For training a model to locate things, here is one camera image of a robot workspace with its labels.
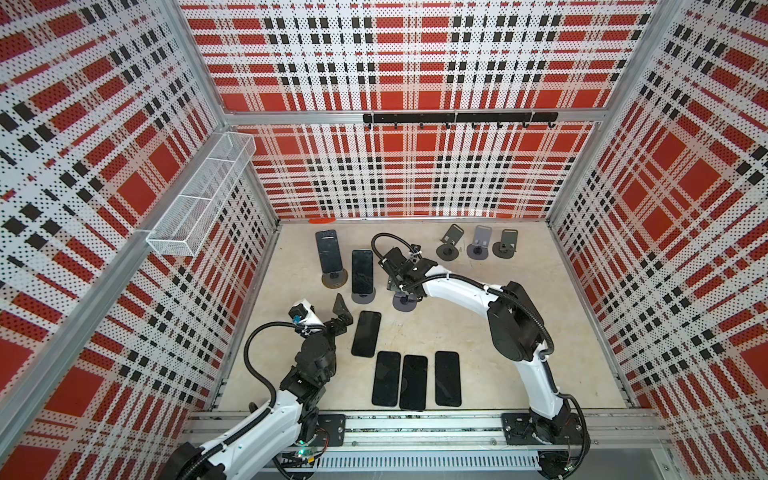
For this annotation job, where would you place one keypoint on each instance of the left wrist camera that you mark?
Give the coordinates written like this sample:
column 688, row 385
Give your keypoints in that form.
column 304, row 318

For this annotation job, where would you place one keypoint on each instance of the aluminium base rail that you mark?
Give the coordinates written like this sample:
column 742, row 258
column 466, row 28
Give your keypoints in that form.
column 630, row 441

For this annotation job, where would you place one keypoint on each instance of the black phone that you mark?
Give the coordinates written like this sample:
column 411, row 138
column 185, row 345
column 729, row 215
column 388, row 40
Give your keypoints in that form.
column 448, row 391
column 414, row 383
column 329, row 251
column 386, row 390
column 366, row 334
column 362, row 272

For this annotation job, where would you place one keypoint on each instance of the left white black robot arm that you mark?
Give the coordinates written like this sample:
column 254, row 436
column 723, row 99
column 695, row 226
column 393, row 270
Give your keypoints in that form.
column 290, row 416

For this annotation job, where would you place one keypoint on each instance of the white wire mesh basket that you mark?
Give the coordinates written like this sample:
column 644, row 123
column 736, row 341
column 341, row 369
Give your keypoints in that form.
column 185, row 225

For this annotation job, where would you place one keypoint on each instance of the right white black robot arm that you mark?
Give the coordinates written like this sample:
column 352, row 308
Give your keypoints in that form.
column 517, row 330

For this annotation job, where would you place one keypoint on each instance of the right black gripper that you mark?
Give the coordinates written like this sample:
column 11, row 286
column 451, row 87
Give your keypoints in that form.
column 397, row 281

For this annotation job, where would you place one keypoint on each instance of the black hook rail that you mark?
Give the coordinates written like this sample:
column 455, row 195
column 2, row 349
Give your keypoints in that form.
column 524, row 118

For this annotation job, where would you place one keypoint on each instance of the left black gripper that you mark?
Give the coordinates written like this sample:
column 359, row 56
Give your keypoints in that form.
column 342, row 314

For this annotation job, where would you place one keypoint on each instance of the grey phone stand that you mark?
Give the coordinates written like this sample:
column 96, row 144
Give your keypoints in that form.
column 364, row 299
column 506, row 246
column 448, row 249
column 404, row 302
column 335, row 279

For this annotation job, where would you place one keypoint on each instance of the red marker at wall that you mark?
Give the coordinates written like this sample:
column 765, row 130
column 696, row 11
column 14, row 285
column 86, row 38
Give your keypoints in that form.
column 323, row 220

